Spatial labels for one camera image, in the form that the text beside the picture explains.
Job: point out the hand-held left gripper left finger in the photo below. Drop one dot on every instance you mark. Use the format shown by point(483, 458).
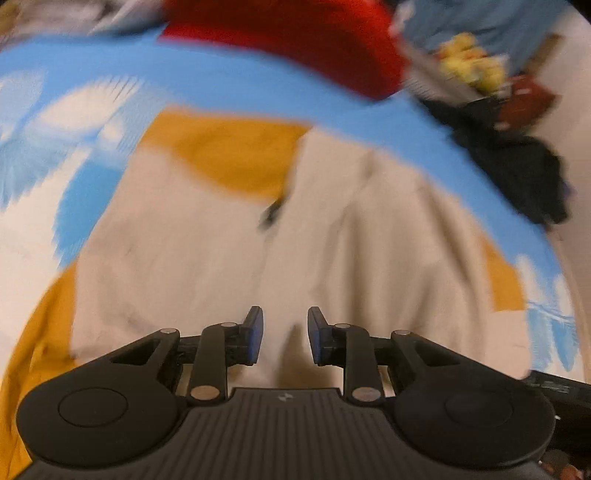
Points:
point(254, 334)

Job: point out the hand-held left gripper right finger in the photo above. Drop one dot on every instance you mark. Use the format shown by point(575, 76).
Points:
point(318, 337)

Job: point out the beige and mustard jacket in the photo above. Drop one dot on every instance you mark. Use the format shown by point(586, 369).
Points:
point(369, 230)

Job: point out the black clothing pile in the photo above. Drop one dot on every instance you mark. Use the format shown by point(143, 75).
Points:
point(512, 161)

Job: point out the blue white printed bed sheet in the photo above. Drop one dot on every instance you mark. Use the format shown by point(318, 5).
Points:
point(231, 78)

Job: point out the dark red cushion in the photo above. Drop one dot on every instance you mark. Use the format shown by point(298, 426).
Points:
point(526, 99)

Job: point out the red folded blanket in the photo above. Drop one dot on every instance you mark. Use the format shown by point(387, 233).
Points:
point(295, 37)

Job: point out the white folded quilt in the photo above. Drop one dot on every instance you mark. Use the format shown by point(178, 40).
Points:
point(115, 14)

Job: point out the blue curtain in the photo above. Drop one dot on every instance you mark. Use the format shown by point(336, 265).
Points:
point(485, 21)

